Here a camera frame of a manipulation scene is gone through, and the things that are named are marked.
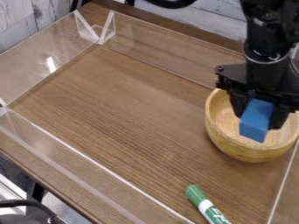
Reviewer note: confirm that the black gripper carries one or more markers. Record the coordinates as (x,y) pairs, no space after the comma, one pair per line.
(271,82)

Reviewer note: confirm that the green dry erase marker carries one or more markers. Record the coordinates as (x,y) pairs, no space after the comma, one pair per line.
(213,215)

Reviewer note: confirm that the black table leg frame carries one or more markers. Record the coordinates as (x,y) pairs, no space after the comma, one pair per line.
(38,214)

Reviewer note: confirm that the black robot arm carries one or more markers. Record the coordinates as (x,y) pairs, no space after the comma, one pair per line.
(273,30)

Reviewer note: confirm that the clear acrylic tray wall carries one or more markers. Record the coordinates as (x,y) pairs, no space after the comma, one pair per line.
(105,96)

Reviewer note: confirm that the blue rectangular block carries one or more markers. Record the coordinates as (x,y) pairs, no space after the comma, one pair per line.
(254,122)

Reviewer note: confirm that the brown wooden bowl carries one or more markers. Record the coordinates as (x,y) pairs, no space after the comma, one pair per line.
(222,126)

